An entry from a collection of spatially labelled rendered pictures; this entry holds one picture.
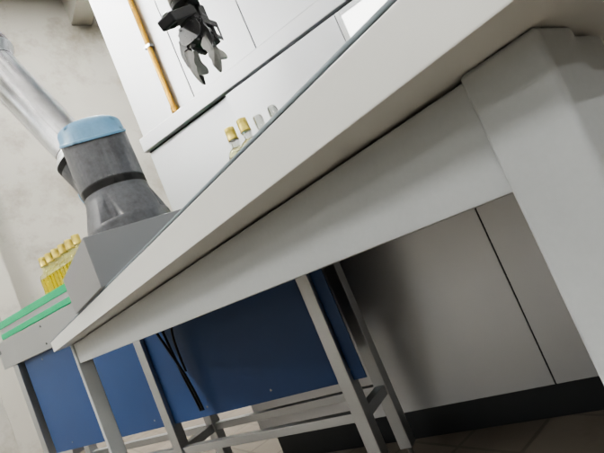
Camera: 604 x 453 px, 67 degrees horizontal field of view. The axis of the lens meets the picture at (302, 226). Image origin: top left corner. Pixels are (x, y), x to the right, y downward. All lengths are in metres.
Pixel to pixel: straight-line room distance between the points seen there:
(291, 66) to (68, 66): 3.94
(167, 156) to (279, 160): 1.64
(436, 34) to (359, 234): 0.15
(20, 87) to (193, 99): 0.81
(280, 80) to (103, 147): 0.82
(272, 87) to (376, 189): 1.30
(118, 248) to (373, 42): 0.62
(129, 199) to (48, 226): 3.72
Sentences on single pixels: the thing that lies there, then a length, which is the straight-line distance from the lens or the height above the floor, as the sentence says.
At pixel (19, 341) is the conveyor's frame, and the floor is 0.84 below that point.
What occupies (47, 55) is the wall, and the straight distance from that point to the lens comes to 5.33.
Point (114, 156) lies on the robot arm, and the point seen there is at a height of 0.97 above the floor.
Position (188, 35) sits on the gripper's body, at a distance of 1.23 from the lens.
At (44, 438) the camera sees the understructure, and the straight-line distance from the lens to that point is 2.47.
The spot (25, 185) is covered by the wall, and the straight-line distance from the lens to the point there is 4.66.
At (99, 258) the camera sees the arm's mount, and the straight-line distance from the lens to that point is 0.77.
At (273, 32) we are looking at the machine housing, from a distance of 1.64.
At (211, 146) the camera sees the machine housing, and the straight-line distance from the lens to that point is 1.76.
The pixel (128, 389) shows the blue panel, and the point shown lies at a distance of 1.89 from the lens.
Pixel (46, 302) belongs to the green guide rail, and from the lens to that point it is 2.16.
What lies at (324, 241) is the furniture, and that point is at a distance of 0.34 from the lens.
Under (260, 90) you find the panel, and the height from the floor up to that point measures 1.26.
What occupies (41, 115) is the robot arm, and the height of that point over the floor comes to 1.15.
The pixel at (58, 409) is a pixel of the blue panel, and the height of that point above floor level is 0.51.
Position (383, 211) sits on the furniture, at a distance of 0.29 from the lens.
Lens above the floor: 0.66
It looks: 5 degrees up
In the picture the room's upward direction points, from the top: 23 degrees counter-clockwise
